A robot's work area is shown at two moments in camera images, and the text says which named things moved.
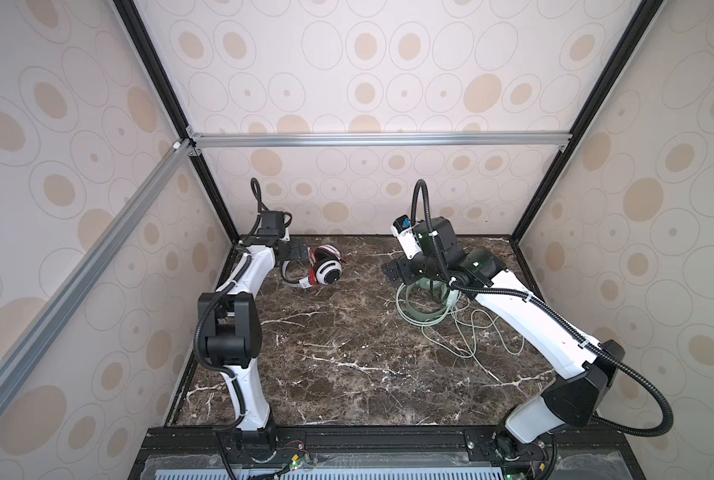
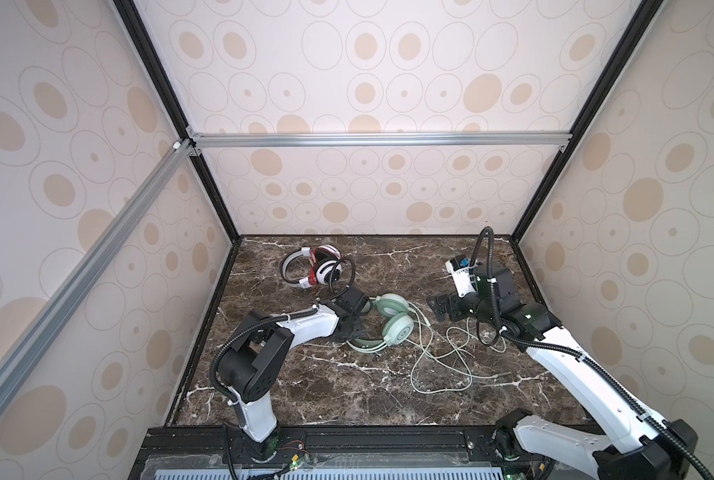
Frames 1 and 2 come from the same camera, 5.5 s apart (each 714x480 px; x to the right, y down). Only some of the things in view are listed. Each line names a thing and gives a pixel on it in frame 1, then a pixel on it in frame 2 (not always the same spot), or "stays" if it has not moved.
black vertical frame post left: (159, 73) stays
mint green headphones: (426, 302) → (398, 326)
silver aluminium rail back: (561, 140) stays
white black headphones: (325, 267) stays
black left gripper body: (292, 251) → (354, 331)
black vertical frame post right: (643, 17) stays
